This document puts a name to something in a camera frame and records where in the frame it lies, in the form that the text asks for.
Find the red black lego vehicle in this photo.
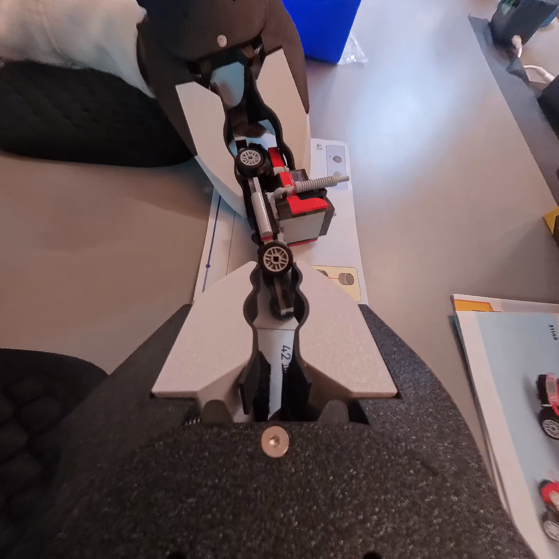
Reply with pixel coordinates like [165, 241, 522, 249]
[230, 140, 352, 267]

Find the white charger cable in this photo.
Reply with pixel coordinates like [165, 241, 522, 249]
[511, 53, 559, 88]

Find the black battery charger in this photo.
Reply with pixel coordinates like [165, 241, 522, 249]
[488, 0, 559, 49]

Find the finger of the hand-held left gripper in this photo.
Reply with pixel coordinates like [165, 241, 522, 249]
[175, 75, 258, 219]
[254, 46, 313, 180]

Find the closed lego instruction booklet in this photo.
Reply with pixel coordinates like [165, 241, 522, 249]
[450, 295, 559, 546]

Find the large blue plastic bin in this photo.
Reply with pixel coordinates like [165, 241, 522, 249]
[282, 0, 361, 64]

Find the black quilted pad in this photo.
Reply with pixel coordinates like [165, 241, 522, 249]
[0, 60, 194, 168]
[0, 348, 110, 559]

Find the person's left forearm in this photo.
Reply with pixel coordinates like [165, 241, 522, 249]
[0, 0, 153, 97]

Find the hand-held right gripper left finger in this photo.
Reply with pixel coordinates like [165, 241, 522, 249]
[153, 262, 264, 422]

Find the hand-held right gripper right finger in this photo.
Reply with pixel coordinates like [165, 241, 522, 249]
[293, 262, 400, 422]

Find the open lego instruction booklet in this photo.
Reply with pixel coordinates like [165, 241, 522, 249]
[194, 138, 369, 418]

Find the clear plastic bag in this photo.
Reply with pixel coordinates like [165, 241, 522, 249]
[341, 40, 367, 66]

